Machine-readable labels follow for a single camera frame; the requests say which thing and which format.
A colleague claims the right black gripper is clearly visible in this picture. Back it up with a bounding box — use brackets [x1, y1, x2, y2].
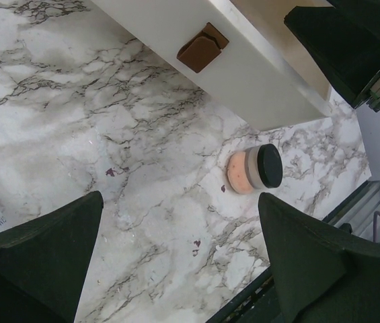
[284, 1, 380, 112]

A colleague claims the black round compact jar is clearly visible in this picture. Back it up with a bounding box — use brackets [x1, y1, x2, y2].
[245, 143, 283, 190]

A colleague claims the aluminium extrusion rail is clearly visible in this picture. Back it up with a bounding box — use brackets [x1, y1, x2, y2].
[323, 180, 380, 240]

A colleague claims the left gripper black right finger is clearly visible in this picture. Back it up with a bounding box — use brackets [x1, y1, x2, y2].
[258, 192, 380, 322]

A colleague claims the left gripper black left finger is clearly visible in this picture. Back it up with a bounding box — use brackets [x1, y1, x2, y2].
[0, 191, 104, 322]

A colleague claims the black mounting rail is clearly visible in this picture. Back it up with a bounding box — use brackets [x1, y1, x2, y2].
[207, 267, 284, 323]

